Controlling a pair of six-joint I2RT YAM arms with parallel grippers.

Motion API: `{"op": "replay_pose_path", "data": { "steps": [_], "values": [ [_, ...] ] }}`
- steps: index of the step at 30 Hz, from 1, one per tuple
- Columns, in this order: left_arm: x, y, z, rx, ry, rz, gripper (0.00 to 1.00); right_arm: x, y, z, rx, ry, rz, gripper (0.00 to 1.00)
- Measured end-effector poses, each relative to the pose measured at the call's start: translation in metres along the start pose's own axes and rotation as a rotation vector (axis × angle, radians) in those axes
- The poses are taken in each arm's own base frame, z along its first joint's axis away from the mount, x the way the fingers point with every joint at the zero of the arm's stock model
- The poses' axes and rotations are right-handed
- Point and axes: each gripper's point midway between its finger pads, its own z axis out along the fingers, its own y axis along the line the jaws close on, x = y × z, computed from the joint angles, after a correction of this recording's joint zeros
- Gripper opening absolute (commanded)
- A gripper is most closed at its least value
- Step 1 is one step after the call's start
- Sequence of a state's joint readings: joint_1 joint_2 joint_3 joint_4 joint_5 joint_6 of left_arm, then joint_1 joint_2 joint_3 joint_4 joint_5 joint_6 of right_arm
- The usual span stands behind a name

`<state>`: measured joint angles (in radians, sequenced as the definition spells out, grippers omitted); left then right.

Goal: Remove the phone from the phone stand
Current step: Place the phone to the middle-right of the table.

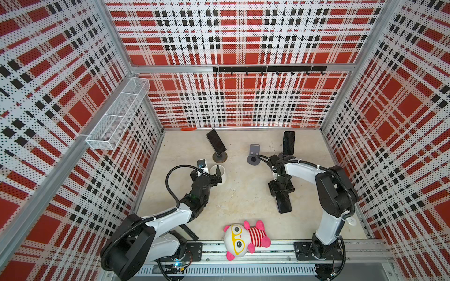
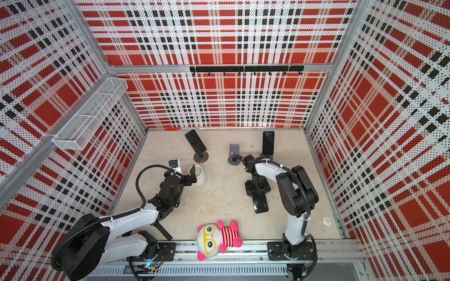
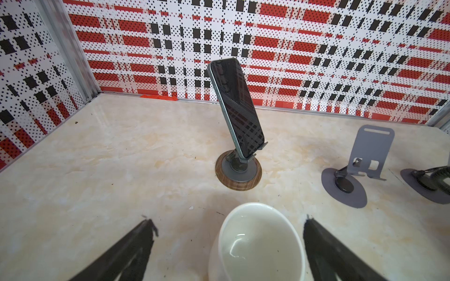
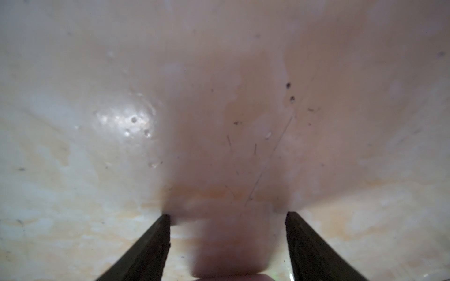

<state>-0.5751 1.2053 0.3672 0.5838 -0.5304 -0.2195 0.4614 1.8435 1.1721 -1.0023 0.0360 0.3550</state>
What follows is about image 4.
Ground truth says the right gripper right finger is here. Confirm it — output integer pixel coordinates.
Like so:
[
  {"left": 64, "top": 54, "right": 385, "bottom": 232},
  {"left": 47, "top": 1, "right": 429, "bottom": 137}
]
[{"left": 285, "top": 211, "right": 367, "bottom": 281}]

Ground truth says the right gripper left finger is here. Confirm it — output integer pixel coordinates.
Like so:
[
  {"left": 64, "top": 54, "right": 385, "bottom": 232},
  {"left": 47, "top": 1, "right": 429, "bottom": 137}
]
[{"left": 97, "top": 214, "right": 171, "bottom": 281}]

